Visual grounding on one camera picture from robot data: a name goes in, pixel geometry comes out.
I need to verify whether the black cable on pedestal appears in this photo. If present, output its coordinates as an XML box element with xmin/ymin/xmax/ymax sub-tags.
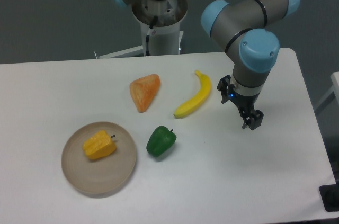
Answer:
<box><xmin>145</xmin><ymin>15</ymin><xmax>159</xmax><ymax>57</ymax></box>

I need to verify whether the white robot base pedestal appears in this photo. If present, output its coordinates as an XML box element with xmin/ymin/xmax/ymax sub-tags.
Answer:
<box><xmin>96</xmin><ymin>0</ymin><xmax>188</xmax><ymax>59</ymax></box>

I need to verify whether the beige round plate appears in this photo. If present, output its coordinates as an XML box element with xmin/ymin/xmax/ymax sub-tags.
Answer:
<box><xmin>61</xmin><ymin>122</ymin><xmax>137</xmax><ymax>198</ymax></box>

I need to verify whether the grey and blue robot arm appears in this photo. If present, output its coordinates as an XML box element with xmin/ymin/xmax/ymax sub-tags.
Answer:
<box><xmin>114</xmin><ymin>0</ymin><xmax>300</xmax><ymax>130</ymax></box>

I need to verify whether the black box at table edge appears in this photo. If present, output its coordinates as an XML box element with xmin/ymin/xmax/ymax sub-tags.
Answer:
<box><xmin>319</xmin><ymin>184</ymin><xmax>338</xmax><ymax>212</ymax></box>

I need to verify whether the yellow banana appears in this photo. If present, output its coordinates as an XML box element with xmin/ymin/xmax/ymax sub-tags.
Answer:
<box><xmin>173</xmin><ymin>70</ymin><xmax>212</xmax><ymax>119</ymax></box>

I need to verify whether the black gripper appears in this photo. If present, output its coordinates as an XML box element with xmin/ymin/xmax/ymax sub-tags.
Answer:
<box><xmin>217</xmin><ymin>75</ymin><xmax>264</xmax><ymax>130</ymax></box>

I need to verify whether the orange bread wedge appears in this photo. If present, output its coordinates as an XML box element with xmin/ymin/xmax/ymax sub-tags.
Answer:
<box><xmin>129</xmin><ymin>74</ymin><xmax>161</xmax><ymax>113</ymax></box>

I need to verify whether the yellow bell pepper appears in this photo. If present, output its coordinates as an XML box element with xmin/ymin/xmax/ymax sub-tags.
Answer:
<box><xmin>82</xmin><ymin>130</ymin><xmax>117</xmax><ymax>160</ymax></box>

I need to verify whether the green bell pepper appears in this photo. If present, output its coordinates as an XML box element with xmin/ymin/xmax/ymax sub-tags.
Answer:
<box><xmin>146</xmin><ymin>126</ymin><xmax>177</xmax><ymax>157</ymax></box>

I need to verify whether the white furniture at right edge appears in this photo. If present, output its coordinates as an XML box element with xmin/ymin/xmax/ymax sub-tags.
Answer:
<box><xmin>314</xmin><ymin>72</ymin><xmax>338</xmax><ymax>115</ymax></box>

